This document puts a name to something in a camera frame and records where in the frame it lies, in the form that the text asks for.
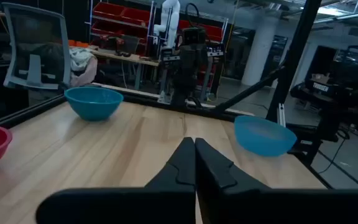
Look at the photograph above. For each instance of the pink and white cloth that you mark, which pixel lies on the pink and white cloth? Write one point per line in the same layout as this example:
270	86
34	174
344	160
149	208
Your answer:
82	68

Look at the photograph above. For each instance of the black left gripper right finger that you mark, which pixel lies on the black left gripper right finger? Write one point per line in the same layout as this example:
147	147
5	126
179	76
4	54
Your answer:
228	205

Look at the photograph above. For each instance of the light blue plastic bowl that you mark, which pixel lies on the light blue plastic bowl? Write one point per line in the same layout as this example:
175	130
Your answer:
263	137

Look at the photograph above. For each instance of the black aluminium table frame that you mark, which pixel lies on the black aluminium table frame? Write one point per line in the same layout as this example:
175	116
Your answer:
291	62

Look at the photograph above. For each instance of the wooden workbench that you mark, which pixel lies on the wooden workbench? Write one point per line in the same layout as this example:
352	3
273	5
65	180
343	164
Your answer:
126	58

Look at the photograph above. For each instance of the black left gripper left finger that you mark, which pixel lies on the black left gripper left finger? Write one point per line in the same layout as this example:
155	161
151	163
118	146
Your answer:
166	202

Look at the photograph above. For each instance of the teal plastic bowl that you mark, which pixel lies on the teal plastic bowl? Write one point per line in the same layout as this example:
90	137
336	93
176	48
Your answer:
93	104

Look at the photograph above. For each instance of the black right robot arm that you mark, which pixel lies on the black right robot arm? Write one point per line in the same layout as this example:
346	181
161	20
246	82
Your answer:
188	71

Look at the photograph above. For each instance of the shelf with red bins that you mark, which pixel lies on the shelf with red bins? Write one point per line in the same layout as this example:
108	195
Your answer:
120	17

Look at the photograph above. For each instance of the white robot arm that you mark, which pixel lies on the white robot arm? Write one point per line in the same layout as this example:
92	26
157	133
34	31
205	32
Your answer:
168	21

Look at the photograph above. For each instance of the grey mesh office chair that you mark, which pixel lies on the grey mesh office chair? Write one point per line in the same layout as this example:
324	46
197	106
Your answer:
34	70

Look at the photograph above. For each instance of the white round column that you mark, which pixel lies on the white round column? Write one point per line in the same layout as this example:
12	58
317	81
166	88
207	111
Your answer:
259	53

